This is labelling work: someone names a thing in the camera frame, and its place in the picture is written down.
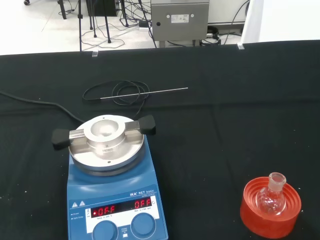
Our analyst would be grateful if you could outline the white upright panel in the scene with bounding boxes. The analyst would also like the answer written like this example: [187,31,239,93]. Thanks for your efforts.
[240,0,320,45]

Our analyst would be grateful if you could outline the thin steel probe rod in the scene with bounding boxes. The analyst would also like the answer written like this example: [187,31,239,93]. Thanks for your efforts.
[99,87,189,100]

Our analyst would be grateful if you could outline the black and white power adapter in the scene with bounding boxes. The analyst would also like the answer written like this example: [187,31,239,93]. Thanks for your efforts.
[138,20,151,32]

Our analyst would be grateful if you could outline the thick black power cable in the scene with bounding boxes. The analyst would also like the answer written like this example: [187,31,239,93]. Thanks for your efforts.
[0,91,86,124]

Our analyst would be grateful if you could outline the blue base lab heater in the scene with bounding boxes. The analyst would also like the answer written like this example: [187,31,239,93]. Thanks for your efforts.
[51,114,170,240]

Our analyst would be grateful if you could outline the black bench cloth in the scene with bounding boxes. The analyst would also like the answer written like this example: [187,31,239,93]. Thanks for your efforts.
[0,39,320,240]

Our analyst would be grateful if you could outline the grey metal cabinet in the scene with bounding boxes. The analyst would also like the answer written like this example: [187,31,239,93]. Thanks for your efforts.
[150,0,210,48]

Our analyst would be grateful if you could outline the orange ring flask stand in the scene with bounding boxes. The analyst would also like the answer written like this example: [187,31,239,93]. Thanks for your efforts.
[239,176,303,239]

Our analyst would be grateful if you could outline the thin black coiled cable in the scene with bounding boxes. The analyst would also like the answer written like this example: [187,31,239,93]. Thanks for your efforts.
[82,80,150,121]

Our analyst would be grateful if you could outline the black tripod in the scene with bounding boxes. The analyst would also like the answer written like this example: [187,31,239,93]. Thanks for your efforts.
[56,0,68,20]
[86,0,113,45]

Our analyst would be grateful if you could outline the black light stand pole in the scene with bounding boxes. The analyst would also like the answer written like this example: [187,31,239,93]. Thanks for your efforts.
[77,0,84,52]

